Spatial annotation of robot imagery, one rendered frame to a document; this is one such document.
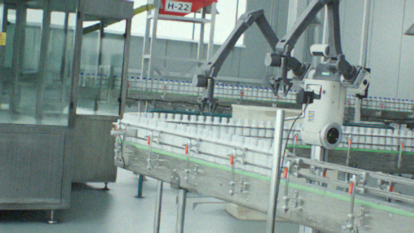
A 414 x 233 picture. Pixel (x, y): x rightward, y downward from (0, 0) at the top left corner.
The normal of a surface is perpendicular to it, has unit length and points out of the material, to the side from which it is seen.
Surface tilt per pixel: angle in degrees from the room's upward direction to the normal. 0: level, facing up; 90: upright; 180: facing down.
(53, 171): 90
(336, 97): 90
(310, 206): 90
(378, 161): 90
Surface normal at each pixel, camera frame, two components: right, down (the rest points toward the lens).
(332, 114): 0.50, 0.27
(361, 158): 0.24, 0.07
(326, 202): -0.85, -0.04
